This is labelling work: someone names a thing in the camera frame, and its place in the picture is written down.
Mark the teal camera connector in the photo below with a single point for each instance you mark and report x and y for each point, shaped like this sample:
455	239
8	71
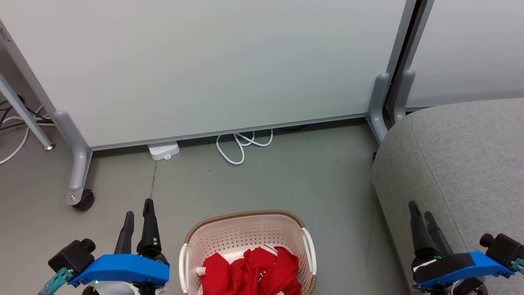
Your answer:
55	282
519	265

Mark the red and white garment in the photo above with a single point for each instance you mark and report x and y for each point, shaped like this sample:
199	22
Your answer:
249	272

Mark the white perforated laundry basket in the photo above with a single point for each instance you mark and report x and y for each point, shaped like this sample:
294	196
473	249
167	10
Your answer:
241	233

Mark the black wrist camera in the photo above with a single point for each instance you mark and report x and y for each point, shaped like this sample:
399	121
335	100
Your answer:
501	248
73	256

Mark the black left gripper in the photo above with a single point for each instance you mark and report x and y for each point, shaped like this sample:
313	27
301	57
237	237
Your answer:
160	257

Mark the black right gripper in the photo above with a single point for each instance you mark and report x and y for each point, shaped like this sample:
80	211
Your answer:
438	266

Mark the grey fabric sofa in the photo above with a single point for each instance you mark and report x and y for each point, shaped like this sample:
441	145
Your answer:
458	164

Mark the white power strip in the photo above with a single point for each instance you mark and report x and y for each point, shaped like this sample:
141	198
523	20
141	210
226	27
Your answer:
163	150

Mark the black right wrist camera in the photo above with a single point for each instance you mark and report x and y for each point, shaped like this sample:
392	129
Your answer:
501	248

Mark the teal left camera connector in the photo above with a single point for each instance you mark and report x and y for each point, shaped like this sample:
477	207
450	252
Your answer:
55	282

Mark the teal right camera connector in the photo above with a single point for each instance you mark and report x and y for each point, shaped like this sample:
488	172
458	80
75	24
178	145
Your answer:
519	265

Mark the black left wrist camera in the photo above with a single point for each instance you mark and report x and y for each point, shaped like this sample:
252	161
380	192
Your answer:
73	256

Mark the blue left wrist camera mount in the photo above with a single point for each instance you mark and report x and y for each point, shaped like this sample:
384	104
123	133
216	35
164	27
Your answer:
123	268

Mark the grey metal table leg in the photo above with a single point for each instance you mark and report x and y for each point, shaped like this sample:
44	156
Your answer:
24	114

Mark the large white partition panel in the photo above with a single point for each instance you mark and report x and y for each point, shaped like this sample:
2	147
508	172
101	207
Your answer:
213	65

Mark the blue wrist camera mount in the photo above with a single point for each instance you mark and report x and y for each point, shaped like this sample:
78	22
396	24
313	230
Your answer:
123	268
483	266

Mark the grey partition foot with caster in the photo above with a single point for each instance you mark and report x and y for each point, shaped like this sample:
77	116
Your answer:
77	164

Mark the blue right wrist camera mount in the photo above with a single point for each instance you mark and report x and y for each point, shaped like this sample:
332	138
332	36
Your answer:
483	266

